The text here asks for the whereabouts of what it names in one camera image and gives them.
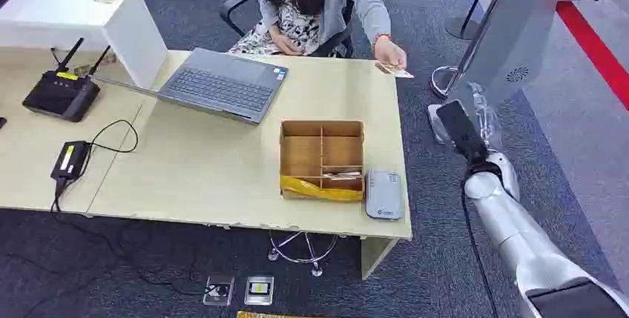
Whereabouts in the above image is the person's right hand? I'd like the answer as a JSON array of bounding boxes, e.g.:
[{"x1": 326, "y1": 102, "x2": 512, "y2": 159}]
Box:
[{"x1": 268, "y1": 26, "x2": 306, "y2": 56}]

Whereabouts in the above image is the person's left hand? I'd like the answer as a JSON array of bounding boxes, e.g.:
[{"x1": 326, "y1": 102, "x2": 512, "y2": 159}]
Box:
[{"x1": 372, "y1": 36, "x2": 408, "y2": 70}]

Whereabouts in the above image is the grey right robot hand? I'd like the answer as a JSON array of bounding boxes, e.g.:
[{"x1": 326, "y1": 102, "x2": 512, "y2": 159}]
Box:
[{"x1": 426, "y1": 81, "x2": 503, "y2": 165}]

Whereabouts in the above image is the pale card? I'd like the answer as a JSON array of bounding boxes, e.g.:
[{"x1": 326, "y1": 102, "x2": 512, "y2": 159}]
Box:
[{"x1": 375, "y1": 62, "x2": 415, "y2": 79}]

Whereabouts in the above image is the black office chair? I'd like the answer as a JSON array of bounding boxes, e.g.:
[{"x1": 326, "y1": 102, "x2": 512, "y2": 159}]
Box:
[{"x1": 219, "y1": 0, "x2": 356, "y2": 59}]

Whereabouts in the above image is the grey laptop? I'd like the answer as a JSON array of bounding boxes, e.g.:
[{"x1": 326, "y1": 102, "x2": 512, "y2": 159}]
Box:
[{"x1": 90, "y1": 47, "x2": 290, "y2": 125}]

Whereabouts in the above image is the grey card reader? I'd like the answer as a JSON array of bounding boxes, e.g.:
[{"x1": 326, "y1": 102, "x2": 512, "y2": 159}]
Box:
[{"x1": 365, "y1": 170, "x2": 405, "y2": 222}]

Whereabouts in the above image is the wooden compartment box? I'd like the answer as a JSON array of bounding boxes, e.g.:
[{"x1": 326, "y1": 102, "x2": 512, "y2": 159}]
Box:
[{"x1": 279, "y1": 119, "x2": 366, "y2": 202}]

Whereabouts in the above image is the silver kiosk stand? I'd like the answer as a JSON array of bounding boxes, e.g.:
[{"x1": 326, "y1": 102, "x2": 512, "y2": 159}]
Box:
[{"x1": 444, "y1": 0, "x2": 605, "y2": 110}]

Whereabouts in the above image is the cards stack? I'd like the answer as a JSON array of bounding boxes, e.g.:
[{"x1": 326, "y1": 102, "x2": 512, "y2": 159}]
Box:
[{"x1": 323, "y1": 170, "x2": 363, "y2": 182}]

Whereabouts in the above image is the pale desk side panel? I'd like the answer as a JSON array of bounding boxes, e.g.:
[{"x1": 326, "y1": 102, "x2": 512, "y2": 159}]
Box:
[{"x1": 360, "y1": 236, "x2": 400, "y2": 281}]

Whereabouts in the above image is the chrome chair base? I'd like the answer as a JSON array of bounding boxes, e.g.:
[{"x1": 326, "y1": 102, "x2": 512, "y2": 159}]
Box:
[{"x1": 267, "y1": 231, "x2": 340, "y2": 278}]

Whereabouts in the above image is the white cabinet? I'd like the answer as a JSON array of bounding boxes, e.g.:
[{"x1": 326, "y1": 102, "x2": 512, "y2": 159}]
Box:
[{"x1": 0, "y1": 0, "x2": 169, "y2": 90}]

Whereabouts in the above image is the black router with antennas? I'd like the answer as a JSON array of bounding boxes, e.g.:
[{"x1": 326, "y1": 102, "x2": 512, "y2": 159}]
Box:
[{"x1": 22, "y1": 37, "x2": 113, "y2": 123}]

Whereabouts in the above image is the black power adapter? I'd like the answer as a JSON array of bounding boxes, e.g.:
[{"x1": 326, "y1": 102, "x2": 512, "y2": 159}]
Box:
[{"x1": 50, "y1": 141, "x2": 93, "y2": 182}]

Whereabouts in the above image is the steel floor socket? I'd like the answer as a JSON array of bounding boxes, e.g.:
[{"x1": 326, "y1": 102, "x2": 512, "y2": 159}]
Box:
[
  {"x1": 244, "y1": 276, "x2": 275, "y2": 306},
  {"x1": 202, "y1": 276, "x2": 235, "y2": 307}
]

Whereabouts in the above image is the yellow patterned object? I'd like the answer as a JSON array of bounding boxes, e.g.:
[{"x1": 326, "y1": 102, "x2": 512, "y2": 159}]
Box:
[{"x1": 237, "y1": 311, "x2": 318, "y2": 318}]

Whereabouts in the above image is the chrome ring base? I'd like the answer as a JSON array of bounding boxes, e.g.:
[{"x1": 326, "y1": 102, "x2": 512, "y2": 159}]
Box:
[{"x1": 429, "y1": 65, "x2": 461, "y2": 99}]

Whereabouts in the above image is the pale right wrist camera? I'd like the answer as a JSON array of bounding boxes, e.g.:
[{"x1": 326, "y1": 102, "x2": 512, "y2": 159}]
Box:
[{"x1": 486, "y1": 148, "x2": 521, "y2": 202}]

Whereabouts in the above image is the black stanchion post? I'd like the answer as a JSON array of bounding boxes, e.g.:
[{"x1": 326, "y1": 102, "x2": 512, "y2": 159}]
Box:
[{"x1": 444, "y1": 0, "x2": 500, "y2": 42}]

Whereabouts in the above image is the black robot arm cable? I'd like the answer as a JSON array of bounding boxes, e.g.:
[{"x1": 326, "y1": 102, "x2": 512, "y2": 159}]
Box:
[{"x1": 460, "y1": 185, "x2": 500, "y2": 318}]

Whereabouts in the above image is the black adapter cable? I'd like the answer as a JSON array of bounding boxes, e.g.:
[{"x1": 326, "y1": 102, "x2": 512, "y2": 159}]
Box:
[{"x1": 49, "y1": 119, "x2": 139, "y2": 214}]

